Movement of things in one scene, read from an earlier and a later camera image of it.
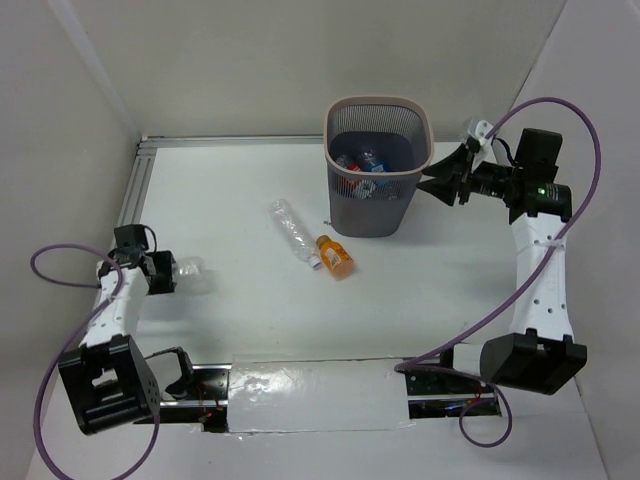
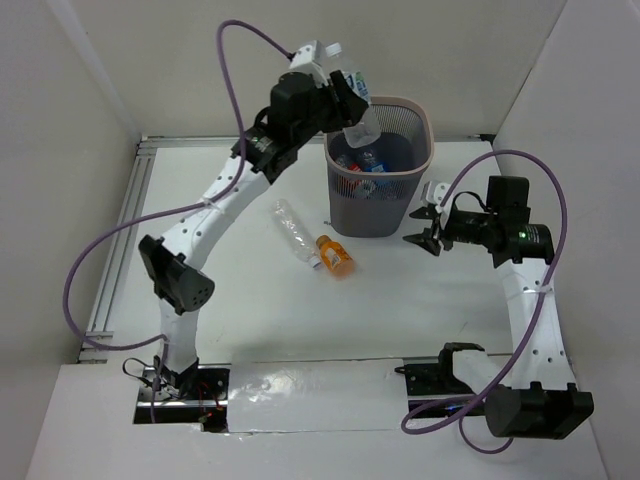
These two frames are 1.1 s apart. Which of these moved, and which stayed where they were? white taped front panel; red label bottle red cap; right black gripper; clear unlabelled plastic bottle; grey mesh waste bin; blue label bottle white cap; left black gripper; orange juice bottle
Moved: left black gripper; right black gripper
Stayed: clear unlabelled plastic bottle; red label bottle red cap; orange juice bottle; white taped front panel; grey mesh waste bin; blue label bottle white cap
